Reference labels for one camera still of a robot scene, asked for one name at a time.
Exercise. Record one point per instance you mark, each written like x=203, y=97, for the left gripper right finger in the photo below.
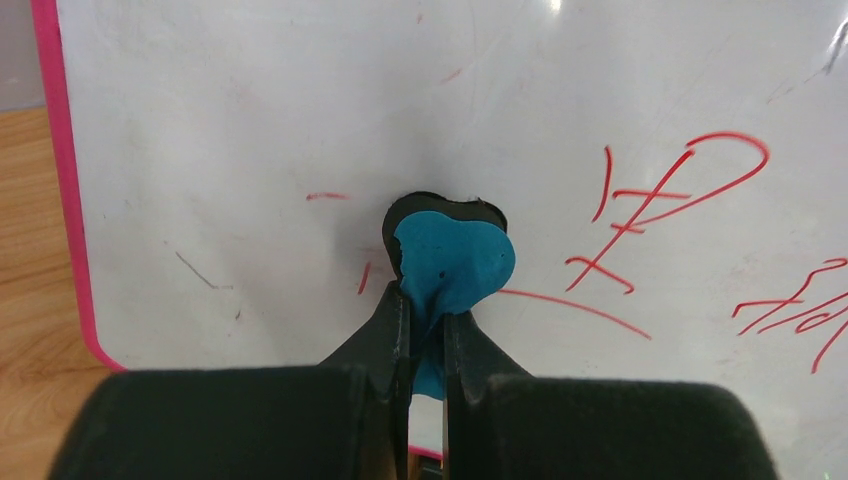
x=504, y=423

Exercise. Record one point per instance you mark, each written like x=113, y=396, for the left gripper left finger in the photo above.
x=343, y=418

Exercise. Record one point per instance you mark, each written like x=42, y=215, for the blue black eraser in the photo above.
x=447, y=256

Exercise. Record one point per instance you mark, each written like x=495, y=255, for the pink framed whiteboard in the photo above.
x=673, y=173

